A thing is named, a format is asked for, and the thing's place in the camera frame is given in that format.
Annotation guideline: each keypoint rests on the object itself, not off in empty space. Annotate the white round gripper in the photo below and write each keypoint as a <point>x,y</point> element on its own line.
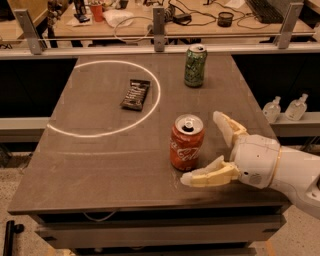
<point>256,160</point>

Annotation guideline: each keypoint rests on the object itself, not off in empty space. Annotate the red coke can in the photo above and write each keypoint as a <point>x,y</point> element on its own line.
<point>187,135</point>

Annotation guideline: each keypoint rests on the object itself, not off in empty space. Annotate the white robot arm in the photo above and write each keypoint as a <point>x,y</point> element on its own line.
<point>297,176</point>

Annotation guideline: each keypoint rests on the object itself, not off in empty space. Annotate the green soda can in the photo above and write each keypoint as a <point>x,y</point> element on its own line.
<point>195,65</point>

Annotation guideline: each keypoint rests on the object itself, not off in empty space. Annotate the clear sanitizer bottle left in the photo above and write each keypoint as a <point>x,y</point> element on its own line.
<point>272,110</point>

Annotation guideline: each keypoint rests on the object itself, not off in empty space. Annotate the clear sanitizer bottle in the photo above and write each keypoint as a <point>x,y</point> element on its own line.
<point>272,110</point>
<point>297,108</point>

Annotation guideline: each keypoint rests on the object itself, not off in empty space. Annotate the clear sanitizer bottle right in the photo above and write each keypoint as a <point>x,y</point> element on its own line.
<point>297,108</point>

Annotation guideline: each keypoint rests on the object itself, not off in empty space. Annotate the black snack bar wrapper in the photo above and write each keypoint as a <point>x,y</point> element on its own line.
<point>136,95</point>

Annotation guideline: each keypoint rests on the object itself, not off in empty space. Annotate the black power adapter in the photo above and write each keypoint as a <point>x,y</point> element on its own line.
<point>182,18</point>

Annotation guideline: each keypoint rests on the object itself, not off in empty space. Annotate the black keyboard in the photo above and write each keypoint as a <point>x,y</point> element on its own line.
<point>264,11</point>

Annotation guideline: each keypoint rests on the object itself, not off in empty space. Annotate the grey drawer front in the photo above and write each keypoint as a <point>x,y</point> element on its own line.
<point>162,232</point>

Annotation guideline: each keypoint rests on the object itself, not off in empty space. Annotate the white plastic bag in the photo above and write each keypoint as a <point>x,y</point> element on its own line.
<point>119,18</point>

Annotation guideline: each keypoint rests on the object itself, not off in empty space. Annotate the red cup on desk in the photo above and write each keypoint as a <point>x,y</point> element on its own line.
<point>97,12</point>

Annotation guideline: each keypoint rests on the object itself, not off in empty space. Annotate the black floor stand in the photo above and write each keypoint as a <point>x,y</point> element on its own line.
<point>11,229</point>

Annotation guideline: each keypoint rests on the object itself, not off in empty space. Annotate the right metal rail bracket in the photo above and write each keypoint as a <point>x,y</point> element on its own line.
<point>282,41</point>

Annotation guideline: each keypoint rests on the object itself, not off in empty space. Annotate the metal rail bracket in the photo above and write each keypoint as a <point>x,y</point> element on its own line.
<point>158,28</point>
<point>29,30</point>
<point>282,41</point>

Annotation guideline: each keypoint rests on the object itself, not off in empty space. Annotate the middle metal rail bracket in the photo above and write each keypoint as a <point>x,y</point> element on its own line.
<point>158,28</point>

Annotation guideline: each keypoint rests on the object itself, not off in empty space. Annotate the left metal rail bracket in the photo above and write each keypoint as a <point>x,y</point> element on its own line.
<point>29,30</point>

